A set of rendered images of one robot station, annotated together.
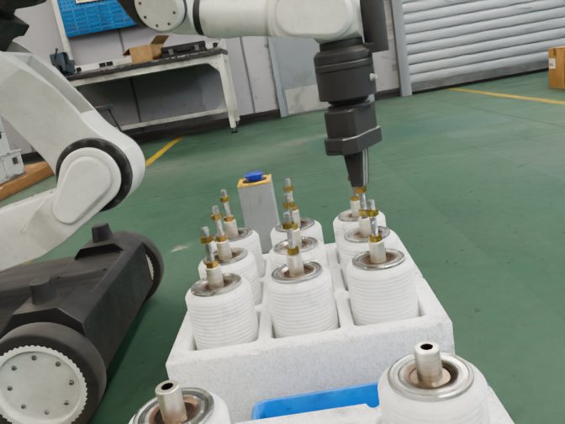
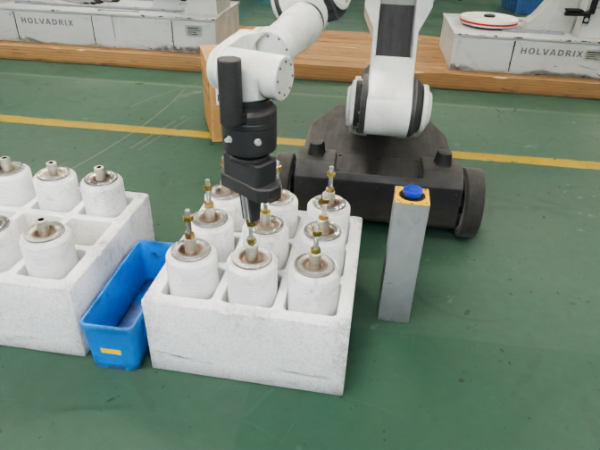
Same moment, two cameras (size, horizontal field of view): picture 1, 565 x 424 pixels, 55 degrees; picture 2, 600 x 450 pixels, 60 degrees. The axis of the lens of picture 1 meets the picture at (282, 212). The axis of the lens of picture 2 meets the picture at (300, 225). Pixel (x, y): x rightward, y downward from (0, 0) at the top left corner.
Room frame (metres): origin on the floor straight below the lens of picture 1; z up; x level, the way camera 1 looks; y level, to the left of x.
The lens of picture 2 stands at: (1.00, -0.91, 0.82)
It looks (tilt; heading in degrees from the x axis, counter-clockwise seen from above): 32 degrees down; 95
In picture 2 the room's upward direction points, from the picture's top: 2 degrees clockwise
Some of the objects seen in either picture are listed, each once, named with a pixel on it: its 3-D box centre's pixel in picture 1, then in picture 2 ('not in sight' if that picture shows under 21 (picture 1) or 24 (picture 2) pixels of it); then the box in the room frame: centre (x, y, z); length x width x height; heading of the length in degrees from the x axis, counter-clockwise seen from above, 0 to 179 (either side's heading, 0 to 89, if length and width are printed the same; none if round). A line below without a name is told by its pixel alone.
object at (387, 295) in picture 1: (386, 317); (195, 287); (0.73, -0.12, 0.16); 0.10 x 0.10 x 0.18
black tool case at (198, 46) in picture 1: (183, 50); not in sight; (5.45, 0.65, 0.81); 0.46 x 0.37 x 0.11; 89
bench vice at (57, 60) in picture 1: (61, 63); not in sight; (5.15, 1.71, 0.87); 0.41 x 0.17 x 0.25; 179
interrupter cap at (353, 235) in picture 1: (366, 235); (252, 257); (0.85, -0.13, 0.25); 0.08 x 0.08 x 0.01
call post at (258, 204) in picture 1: (267, 249); (402, 258); (1.15, 0.05, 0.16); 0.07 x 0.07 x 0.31; 87
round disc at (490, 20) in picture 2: not in sight; (488, 20); (1.73, 2.17, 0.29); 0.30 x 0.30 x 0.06
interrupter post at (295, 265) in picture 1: (295, 264); (209, 212); (0.74, -0.01, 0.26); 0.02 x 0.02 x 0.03
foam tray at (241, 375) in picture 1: (310, 333); (265, 286); (0.85, -0.01, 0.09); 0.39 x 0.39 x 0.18; 87
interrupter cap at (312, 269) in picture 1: (297, 272); (210, 218); (0.74, -0.01, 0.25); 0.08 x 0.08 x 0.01
